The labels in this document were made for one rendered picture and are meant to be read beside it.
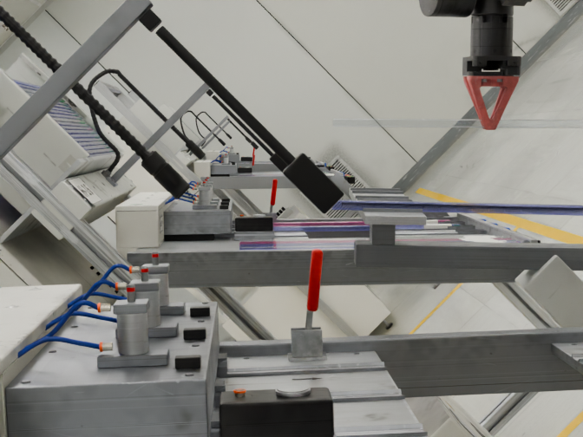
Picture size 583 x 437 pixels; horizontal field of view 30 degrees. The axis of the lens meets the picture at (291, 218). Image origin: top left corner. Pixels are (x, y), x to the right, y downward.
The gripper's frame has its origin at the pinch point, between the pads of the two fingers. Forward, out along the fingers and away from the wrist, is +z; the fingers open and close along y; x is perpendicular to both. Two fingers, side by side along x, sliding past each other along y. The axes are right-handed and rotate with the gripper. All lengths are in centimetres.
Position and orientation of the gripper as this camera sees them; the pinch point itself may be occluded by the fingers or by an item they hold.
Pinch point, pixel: (489, 123)
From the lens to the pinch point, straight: 153.1
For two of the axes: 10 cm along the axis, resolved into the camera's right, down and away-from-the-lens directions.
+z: 0.0, 9.9, 1.3
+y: -0.2, 1.3, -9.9
